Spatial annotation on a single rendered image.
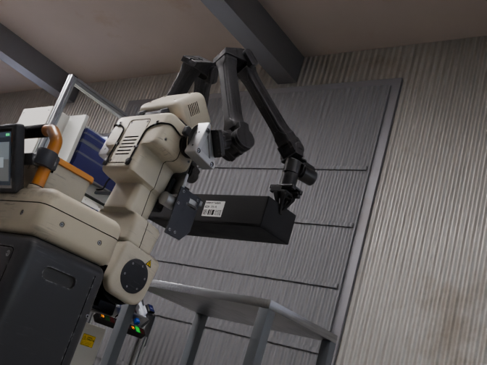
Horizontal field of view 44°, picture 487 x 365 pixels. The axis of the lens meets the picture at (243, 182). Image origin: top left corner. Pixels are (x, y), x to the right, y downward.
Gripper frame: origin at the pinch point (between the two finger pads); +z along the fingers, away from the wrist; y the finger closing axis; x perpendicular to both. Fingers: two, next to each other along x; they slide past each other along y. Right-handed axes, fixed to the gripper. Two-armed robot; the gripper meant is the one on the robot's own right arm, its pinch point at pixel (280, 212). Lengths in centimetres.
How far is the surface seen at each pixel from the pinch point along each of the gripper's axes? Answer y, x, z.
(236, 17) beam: 180, -110, -201
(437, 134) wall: 46, -206, -143
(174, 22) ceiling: 278, -126, -228
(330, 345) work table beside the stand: -7, -40, 36
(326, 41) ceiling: 149, -186, -226
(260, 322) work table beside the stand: -4.8, 0.8, 38.2
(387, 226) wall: 68, -203, -71
